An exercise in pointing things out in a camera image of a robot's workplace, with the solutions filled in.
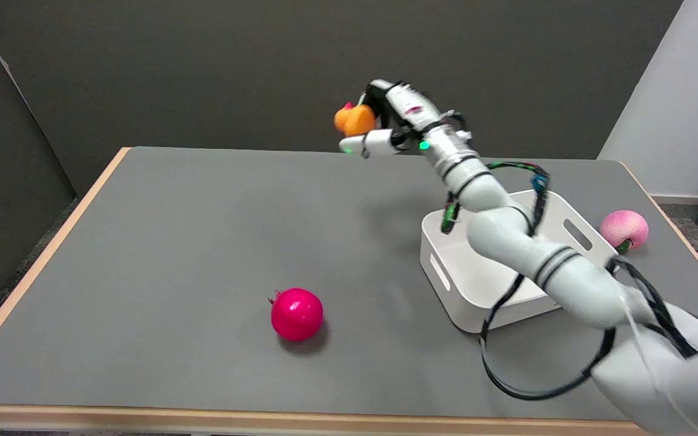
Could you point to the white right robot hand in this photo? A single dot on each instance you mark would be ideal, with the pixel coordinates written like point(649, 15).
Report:
point(406, 112)

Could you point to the orange toy fruit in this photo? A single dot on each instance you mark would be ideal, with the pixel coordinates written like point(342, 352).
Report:
point(355, 119)

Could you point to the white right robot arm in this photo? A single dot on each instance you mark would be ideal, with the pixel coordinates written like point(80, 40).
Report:
point(567, 272)

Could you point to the white plastic box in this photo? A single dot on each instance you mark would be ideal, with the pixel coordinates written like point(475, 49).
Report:
point(482, 272)

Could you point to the red pomegranate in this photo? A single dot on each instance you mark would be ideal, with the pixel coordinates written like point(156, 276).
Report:
point(296, 313)

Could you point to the pink peach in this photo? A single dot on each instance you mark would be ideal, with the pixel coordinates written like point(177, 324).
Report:
point(624, 228)

